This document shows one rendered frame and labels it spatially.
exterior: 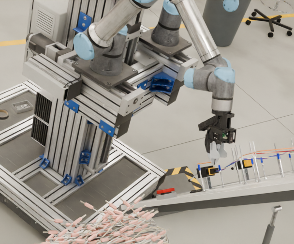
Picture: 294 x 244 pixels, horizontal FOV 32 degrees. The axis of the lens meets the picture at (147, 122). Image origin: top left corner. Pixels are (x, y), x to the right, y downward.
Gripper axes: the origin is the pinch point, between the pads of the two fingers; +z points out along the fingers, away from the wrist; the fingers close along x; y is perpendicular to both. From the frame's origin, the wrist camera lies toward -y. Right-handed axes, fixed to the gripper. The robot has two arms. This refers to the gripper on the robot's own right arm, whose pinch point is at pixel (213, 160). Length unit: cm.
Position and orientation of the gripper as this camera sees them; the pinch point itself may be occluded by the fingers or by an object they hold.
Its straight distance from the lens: 197.0
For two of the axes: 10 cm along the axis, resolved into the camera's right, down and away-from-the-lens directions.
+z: -0.6, 9.7, 2.4
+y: 5.5, 2.3, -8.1
